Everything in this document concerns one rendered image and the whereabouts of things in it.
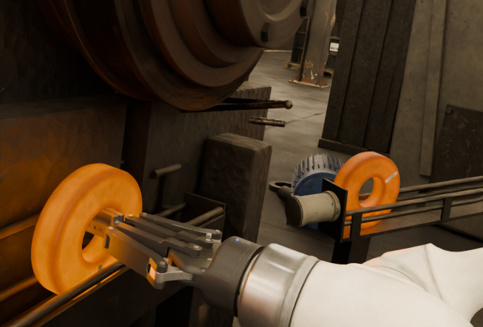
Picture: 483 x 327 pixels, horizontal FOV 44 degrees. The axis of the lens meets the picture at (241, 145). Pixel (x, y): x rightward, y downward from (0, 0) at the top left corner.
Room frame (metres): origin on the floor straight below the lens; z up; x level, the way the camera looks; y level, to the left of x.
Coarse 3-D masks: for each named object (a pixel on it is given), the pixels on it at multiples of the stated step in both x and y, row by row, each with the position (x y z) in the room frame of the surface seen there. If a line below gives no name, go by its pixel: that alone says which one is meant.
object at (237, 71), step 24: (144, 0) 0.63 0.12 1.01; (168, 0) 0.65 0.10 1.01; (192, 0) 0.66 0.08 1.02; (168, 24) 0.66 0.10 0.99; (192, 24) 0.67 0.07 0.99; (168, 48) 0.66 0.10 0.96; (192, 48) 0.70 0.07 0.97; (216, 48) 0.72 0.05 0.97; (240, 48) 0.78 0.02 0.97; (192, 72) 0.72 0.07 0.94; (216, 72) 0.77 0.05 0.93; (240, 72) 0.84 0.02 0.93
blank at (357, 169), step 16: (352, 160) 1.14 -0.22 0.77; (368, 160) 1.14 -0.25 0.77; (384, 160) 1.16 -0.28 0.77; (336, 176) 1.14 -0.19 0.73; (352, 176) 1.12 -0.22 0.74; (368, 176) 1.14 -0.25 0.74; (384, 176) 1.16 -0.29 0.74; (352, 192) 1.12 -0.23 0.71; (384, 192) 1.17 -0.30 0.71; (352, 208) 1.13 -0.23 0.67; (368, 224) 1.16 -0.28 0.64
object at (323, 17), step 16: (320, 0) 9.67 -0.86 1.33; (336, 0) 9.70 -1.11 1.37; (320, 16) 9.65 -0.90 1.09; (320, 32) 9.63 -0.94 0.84; (304, 48) 9.59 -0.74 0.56; (320, 48) 9.61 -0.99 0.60; (304, 64) 9.70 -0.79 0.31; (320, 64) 9.48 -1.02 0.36; (288, 80) 9.59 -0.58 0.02; (304, 80) 9.68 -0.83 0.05; (320, 80) 9.58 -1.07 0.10
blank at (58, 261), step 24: (96, 168) 0.64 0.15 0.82; (72, 192) 0.60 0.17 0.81; (96, 192) 0.62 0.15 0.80; (120, 192) 0.66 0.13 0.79; (48, 216) 0.58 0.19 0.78; (72, 216) 0.59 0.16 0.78; (48, 240) 0.57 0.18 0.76; (72, 240) 0.59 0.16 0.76; (96, 240) 0.67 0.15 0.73; (48, 264) 0.57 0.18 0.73; (72, 264) 0.60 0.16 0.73; (96, 264) 0.64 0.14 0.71; (48, 288) 0.60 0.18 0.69
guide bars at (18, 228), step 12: (168, 168) 0.89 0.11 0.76; (180, 168) 0.92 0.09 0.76; (168, 180) 0.90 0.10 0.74; (168, 192) 0.90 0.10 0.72; (168, 204) 0.91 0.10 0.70; (180, 204) 0.90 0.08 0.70; (36, 216) 0.64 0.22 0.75; (168, 216) 0.87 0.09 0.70; (12, 228) 0.61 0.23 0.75; (24, 228) 0.62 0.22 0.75; (0, 240) 0.59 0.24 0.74; (84, 240) 0.72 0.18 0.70; (12, 288) 0.59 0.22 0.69; (24, 288) 0.60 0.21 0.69; (0, 300) 0.57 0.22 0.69
